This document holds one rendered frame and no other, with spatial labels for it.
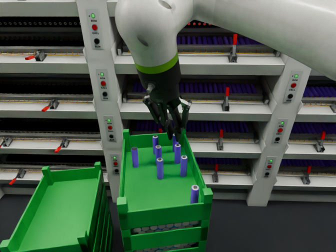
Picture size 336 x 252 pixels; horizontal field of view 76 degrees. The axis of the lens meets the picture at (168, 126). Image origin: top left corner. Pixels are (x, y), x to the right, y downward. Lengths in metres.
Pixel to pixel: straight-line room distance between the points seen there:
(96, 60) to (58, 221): 0.54
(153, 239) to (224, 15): 0.49
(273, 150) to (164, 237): 0.66
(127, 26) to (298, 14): 0.26
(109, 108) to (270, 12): 0.67
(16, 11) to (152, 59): 0.62
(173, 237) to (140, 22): 0.46
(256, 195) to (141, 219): 0.80
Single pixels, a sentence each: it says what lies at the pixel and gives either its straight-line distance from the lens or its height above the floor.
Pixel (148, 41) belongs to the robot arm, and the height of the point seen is 0.85.
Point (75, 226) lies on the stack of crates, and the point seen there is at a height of 0.32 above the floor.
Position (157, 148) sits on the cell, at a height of 0.55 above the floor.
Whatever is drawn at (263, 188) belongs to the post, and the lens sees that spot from 1.19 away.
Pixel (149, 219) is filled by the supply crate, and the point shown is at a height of 0.50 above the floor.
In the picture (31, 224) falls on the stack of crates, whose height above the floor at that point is 0.32.
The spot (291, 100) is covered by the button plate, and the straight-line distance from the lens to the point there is 0.95.
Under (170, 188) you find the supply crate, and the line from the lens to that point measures 0.59.
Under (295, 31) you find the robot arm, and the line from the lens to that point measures 0.39.
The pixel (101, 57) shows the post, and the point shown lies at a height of 0.74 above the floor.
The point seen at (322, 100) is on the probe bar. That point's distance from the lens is 1.07.
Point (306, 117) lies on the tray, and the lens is 1.02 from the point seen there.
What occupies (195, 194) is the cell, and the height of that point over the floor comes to 0.53.
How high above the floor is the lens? 0.91
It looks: 30 degrees down
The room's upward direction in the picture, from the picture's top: straight up
